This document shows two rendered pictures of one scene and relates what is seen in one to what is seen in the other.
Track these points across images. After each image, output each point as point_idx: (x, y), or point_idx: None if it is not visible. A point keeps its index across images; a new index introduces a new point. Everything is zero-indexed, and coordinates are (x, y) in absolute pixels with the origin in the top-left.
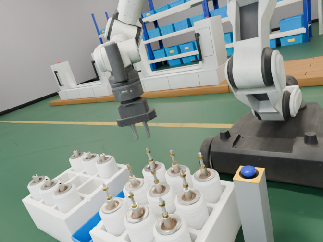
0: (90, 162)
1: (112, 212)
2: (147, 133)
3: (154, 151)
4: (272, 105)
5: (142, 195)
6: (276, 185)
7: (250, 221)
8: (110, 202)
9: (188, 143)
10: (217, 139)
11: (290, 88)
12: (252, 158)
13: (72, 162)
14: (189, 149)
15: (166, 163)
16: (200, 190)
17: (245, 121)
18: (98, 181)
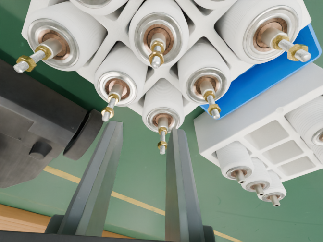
0: (259, 177)
1: (278, 5)
2: (103, 139)
3: (163, 175)
4: None
5: (195, 57)
6: (14, 63)
7: None
8: (277, 30)
9: (121, 171)
10: (55, 148)
11: None
12: (7, 92)
13: (282, 188)
14: (121, 163)
15: (152, 151)
16: (74, 16)
17: (25, 169)
18: (251, 143)
